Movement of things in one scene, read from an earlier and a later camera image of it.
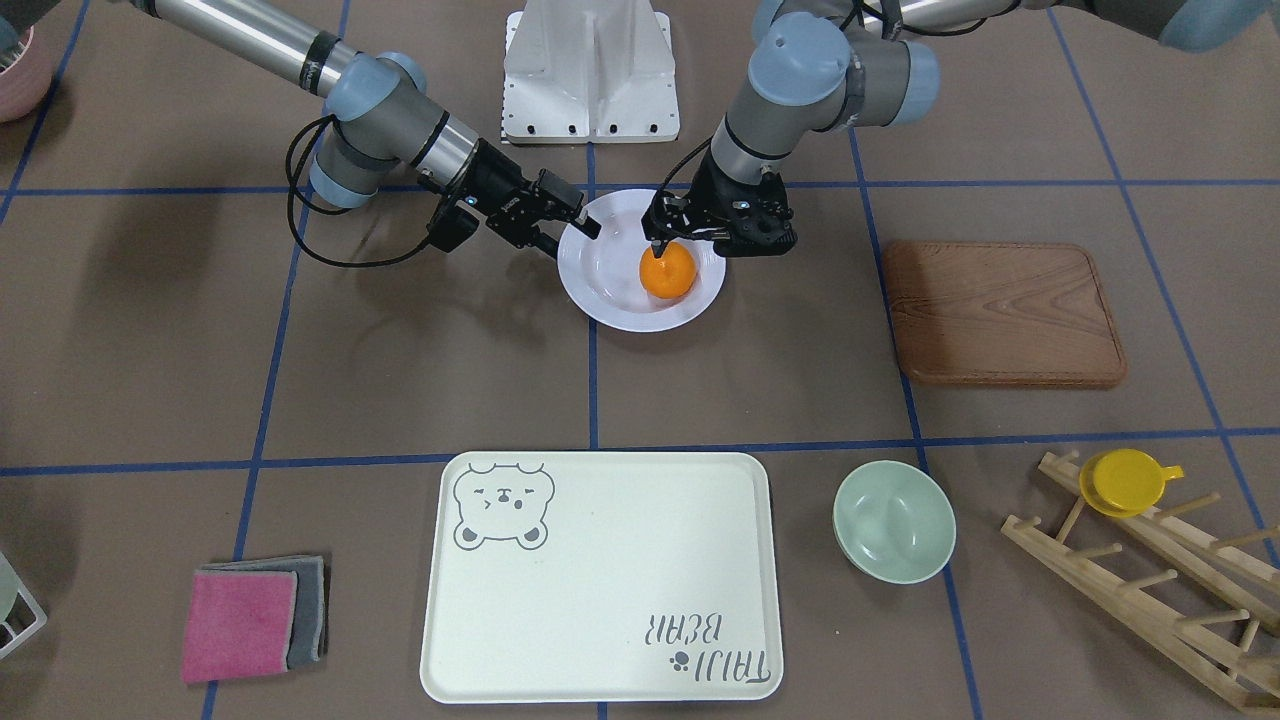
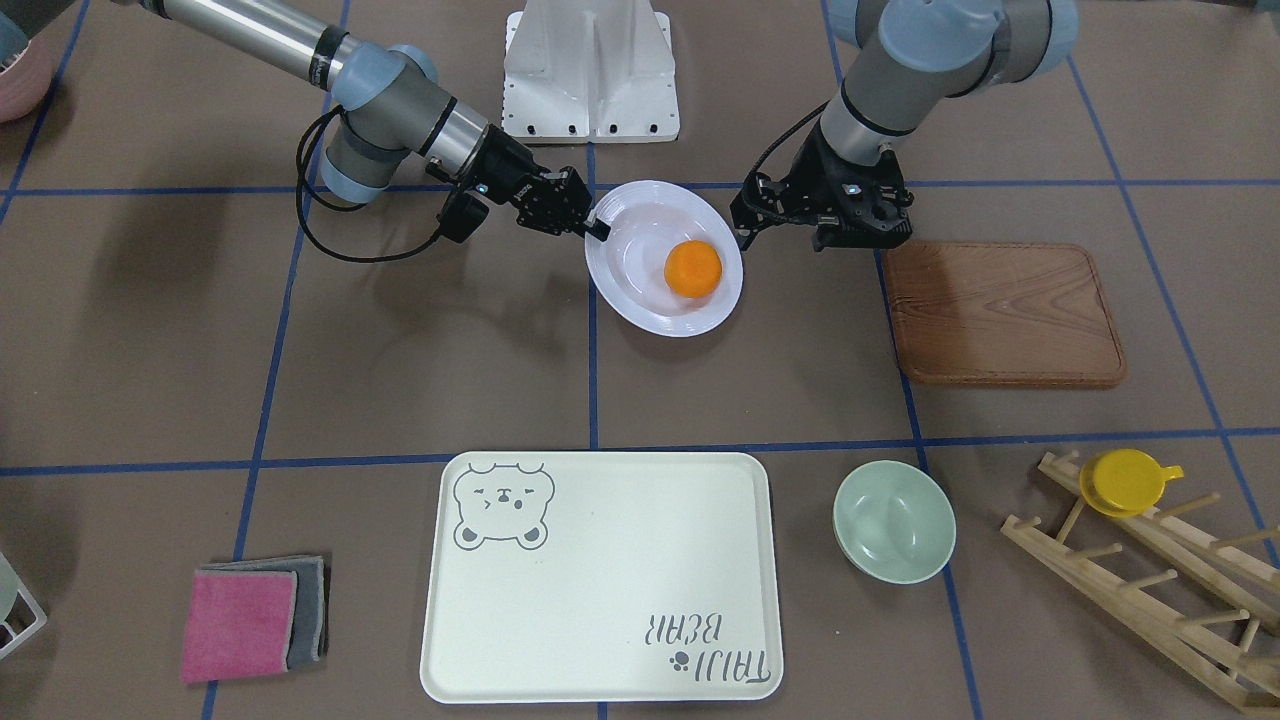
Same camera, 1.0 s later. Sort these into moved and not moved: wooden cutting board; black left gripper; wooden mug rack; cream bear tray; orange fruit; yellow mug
Moved: orange fruit; black left gripper
Not moved: yellow mug; cream bear tray; wooden cutting board; wooden mug rack
